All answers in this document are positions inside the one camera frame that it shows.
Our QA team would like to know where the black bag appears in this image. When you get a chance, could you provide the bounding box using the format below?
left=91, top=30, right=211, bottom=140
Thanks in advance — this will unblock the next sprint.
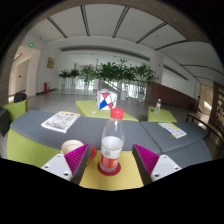
left=13, top=92, right=28, bottom=103

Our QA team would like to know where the small green ottoman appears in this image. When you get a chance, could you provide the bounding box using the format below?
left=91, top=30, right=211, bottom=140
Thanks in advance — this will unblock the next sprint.
left=147, top=105, right=178, bottom=123

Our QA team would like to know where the small clear water bottle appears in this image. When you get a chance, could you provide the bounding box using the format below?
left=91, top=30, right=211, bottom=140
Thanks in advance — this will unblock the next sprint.
left=154, top=98, right=162, bottom=115

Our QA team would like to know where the green armchair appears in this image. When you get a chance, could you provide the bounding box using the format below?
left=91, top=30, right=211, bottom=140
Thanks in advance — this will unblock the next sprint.
left=1, top=98, right=29, bottom=124

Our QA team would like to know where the wooden shelf unit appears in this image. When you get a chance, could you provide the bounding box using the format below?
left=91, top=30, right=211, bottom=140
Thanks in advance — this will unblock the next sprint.
left=209, top=81, right=224, bottom=131

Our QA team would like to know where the grey curved seat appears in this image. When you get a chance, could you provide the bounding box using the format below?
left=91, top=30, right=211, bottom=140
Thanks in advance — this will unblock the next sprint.
left=139, top=120, right=214, bottom=158

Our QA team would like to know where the grey-topped green curved seat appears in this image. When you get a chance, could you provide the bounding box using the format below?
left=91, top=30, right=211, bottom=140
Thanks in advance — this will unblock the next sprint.
left=6, top=109, right=162, bottom=168

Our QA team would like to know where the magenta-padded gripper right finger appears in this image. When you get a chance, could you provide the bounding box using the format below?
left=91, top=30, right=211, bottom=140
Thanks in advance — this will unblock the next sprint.
left=131, top=143, right=183, bottom=186

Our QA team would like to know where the yellow and white booklet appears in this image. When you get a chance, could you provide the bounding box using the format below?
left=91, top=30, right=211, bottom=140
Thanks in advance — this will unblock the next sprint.
left=157, top=121, right=188, bottom=139

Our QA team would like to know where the clear red-capped water bottle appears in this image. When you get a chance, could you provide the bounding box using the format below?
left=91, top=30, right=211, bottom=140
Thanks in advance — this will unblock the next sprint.
left=99, top=107, right=126, bottom=174

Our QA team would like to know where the row of green potted plants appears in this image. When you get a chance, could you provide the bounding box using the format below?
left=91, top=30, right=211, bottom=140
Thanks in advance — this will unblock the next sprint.
left=58, top=58, right=157, bottom=95

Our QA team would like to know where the wooden bench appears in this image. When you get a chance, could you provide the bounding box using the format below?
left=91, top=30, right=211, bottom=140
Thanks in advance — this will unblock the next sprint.
left=186, top=112, right=224, bottom=134

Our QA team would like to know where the flat round red coaster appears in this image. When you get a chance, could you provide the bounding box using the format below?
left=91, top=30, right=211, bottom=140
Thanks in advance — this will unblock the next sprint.
left=96, top=160, right=122, bottom=177

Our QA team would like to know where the framed wall picture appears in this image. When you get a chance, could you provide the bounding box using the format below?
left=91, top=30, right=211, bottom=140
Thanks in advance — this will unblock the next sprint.
left=46, top=56, right=56, bottom=70

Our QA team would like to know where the red and white mug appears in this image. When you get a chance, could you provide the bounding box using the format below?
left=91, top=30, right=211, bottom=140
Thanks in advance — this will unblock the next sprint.
left=60, top=139, right=98, bottom=168

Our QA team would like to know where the white cube with coloured triangles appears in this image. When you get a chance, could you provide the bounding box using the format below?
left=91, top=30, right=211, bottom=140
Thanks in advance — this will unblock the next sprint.
left=95, top=89, right=118, bottom=111

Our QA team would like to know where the white printed magazine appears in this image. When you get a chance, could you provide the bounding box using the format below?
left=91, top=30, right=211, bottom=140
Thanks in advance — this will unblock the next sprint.
left=40, top=110, right=81, bottom=134

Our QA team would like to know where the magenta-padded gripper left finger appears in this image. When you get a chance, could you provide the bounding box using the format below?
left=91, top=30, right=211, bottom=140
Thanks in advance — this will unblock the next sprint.
left=41, top=143, right=93, bottom=185

